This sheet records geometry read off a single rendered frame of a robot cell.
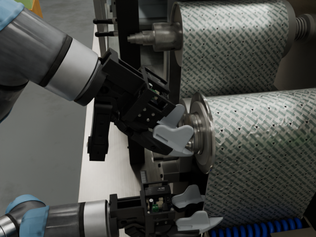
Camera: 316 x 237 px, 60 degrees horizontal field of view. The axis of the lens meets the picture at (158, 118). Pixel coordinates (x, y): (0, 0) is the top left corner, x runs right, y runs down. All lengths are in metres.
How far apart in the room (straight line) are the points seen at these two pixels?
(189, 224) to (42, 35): 0.40
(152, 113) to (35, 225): 0.28
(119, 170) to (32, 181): 1.38
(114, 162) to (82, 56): 0.62
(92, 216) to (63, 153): 1.86
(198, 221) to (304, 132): 0.24
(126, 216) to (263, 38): 0.46
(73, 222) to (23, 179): 1.76
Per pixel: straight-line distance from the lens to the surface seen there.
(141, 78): 0.37
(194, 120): 0.47
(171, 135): 0.42
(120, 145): 0.99
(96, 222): 0.52
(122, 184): 0.87
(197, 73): 0.64
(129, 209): 0.50
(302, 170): 0.58
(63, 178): 2.17
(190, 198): 0.58
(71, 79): 0.35
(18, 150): 2.53
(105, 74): 0.37
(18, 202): 0.72
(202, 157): 0.49
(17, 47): 0.35
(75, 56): 0.35
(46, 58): 0.35
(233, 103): 0.48
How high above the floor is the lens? 1.57
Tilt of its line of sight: 38 degrees down
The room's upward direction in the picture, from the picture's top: straight up
